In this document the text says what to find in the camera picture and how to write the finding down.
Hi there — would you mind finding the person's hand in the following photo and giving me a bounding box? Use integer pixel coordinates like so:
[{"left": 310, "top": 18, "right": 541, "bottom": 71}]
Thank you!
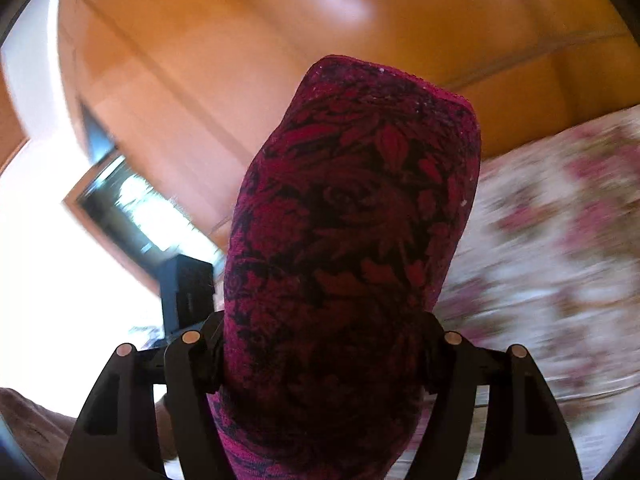
[{"left": 0, "top": 386, "right": 179, "bottom": 480}]

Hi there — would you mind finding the floral bedspread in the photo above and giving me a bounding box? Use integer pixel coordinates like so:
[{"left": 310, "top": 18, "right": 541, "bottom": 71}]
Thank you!
[{"left": 435, "top": 108, "right": 639, "bottom": 479}]

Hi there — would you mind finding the crimson patterned knit garment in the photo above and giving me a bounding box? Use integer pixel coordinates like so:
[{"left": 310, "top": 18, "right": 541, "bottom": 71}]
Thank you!
[{"left": 212, "top": 55, "right": 480, "bottom": 479}]

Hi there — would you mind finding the wooden headboard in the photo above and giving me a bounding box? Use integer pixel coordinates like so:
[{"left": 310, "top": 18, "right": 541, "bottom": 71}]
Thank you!
[{"left": 58, "top": 0, "right": 639, "bottom": 245}]

